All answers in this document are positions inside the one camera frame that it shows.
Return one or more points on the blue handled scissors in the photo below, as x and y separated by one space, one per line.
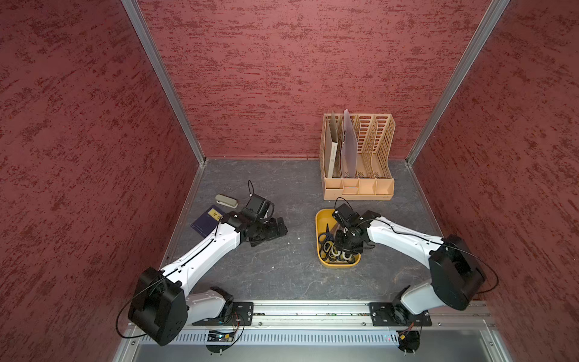
326 236

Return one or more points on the left controller board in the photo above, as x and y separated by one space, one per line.
217 341

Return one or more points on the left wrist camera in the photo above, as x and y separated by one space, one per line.
258 208

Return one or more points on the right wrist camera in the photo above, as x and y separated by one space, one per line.
345 216

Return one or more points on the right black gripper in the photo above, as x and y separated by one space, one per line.
358 248

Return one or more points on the large black handled scissors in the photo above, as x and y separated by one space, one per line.
332 256

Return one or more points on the tan plastic file organizer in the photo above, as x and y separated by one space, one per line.
373 181

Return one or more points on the dark blue notebook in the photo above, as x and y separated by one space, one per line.
208 221

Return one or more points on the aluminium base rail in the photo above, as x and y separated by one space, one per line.
351 315

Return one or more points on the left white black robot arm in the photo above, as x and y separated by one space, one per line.
163 303

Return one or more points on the beige paper folder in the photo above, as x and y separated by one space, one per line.
331 146

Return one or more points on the right metal corner post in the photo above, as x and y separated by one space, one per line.
482 33

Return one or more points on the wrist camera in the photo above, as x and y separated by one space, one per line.
258 208
345 216

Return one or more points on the metal corner post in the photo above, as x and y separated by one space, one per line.
138 22
482 33

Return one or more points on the yellow plastic storage tray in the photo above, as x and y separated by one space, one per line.
323 218

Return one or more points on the right controller board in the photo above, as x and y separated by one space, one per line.
409 342

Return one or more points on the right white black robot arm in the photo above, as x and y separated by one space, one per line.
455 274

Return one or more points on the left metal corner post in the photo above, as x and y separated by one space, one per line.
138 22

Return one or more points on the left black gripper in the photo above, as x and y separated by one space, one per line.
273 232

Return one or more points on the controller board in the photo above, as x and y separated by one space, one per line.
217 341
409 342

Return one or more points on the translucent purple document folder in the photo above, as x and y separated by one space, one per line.
349 147

